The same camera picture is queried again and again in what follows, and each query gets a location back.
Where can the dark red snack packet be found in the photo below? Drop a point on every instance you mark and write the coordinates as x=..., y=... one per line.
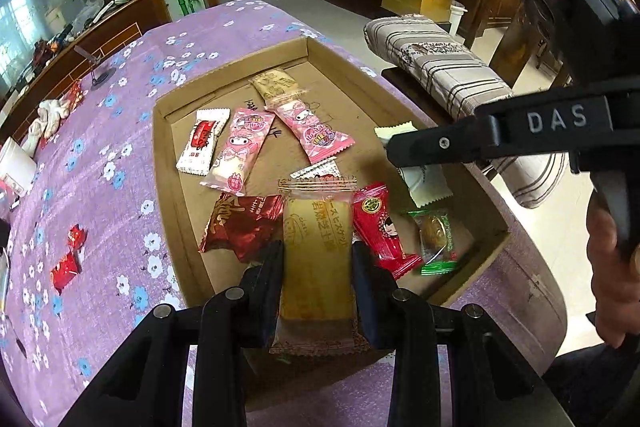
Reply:
x=240, y=222

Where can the white waste bin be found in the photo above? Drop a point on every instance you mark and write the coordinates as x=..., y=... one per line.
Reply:
x=457, y=21

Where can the purple floral tablecloth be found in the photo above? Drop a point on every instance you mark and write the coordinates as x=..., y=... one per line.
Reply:
x=100, y=187

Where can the person's right hand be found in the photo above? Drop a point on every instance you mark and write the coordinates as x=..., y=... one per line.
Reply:
x=612, y=292

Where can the small white striped packet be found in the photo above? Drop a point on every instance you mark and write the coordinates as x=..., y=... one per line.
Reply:
x=320, y=171

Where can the white cloth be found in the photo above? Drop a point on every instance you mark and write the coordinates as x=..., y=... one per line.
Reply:
x=47, y=117

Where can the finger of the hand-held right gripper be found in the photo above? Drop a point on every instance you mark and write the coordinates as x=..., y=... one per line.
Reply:
x=440, y=144

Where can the person's dark trousers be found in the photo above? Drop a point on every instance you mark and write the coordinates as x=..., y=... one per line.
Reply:
x=590, y=387

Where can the striped seat cushion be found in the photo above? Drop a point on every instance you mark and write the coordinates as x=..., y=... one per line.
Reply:
x=450, y=77

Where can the shallow cardboard box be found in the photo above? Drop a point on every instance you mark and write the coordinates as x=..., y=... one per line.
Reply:
x=225, y=302

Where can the pink cartoon snack packet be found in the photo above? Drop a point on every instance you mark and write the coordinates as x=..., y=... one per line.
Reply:
x=310, y=132
x=240, y=147

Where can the white green snack packet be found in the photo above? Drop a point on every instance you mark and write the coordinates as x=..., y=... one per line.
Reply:
x=425, y=187

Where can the wooden sideboard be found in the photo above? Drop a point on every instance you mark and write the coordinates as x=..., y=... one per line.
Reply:
x=100, y=34

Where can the dark wooden chair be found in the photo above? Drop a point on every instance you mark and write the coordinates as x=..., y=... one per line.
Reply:
x=520, y=52

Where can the red packet beside cloth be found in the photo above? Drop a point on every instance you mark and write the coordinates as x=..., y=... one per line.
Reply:
x=75, y=94

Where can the red snack packet with face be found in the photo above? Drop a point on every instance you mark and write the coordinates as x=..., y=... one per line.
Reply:
x=382, y=227

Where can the black metal stand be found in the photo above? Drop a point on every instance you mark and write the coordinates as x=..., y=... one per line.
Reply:
x=95, y=69

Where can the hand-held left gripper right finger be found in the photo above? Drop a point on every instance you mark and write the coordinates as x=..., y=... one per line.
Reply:
x=362, y=287

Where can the white red snack packet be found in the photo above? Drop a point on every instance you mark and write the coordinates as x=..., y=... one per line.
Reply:
x=200, y=142

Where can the yellow biscuit packet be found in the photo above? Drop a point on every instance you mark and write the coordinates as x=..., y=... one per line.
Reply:
x=317, y=257
x=272, y=84

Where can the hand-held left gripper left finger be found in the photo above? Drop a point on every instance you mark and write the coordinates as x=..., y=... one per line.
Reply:
x=272, y=287

